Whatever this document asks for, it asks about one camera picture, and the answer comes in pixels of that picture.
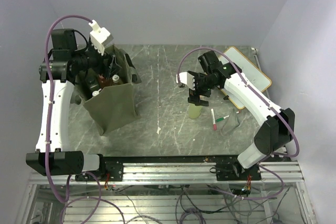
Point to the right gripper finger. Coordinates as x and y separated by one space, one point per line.
203 102
193 99

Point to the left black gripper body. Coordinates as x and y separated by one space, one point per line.
91 59

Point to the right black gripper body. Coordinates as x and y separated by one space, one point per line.
203 84

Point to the amber liquid clear bottle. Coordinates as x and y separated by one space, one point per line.
116 80

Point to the green bottle peach cap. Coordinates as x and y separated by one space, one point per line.
194 111

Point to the orange bottle pink cap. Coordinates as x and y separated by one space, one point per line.
104 82

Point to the tall clear square bottle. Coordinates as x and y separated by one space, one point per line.
93 84

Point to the yellow-green pump bottle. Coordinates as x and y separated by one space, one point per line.
96 93

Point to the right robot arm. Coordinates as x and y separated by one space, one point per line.
276 124

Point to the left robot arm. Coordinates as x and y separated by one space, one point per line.
52 155

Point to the olive canvas bag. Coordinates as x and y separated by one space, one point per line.
114 107

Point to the green whiteboard marker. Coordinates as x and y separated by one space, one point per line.
222 118

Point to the red whiteboard marker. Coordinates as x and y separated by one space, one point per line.
213 119

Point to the clear plastic cup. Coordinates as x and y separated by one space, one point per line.
229 126

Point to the yellow-framed whiteboard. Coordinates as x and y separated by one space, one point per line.
249 68

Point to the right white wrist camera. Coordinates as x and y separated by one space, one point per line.
185 79

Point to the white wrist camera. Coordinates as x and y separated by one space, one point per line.
100 37
185 79

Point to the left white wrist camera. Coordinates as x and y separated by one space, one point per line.
100 37

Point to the aluminium mounting rail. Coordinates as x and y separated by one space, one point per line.
204 170

